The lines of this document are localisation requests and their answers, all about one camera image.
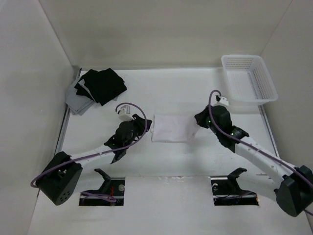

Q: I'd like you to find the white tank top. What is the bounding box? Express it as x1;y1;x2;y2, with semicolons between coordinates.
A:
151;114;200;143

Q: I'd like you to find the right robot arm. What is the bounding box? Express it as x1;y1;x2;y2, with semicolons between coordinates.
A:
194;105;313;217

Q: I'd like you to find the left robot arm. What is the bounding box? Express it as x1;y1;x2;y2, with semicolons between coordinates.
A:
33;114;152;206

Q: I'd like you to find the black folded tank top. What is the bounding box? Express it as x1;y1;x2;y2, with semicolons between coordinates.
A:
74;68;127;106

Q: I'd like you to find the grey folded tank top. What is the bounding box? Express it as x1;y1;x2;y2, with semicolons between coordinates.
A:
65;78;95;116

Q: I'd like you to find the white plastic mesh basket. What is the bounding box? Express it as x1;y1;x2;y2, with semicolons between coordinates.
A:
221;54;278;106

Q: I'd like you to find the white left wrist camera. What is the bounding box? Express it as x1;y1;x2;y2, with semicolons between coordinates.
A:
117;105;134;121

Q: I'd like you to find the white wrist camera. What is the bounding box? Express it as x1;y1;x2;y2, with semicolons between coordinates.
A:
215;95;229;107
117;105;134;121

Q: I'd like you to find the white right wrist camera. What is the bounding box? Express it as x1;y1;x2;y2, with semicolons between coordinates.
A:
215;95;229;107

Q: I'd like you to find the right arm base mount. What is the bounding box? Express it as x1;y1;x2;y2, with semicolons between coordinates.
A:
210;167;259;206

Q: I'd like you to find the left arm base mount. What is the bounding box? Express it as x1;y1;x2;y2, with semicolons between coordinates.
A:
79;168;126;207

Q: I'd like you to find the left metal table rail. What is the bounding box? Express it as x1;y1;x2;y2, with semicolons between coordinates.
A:
52;65;81;157

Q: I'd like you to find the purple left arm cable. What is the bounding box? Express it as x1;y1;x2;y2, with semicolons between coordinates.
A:
30;102;149;203

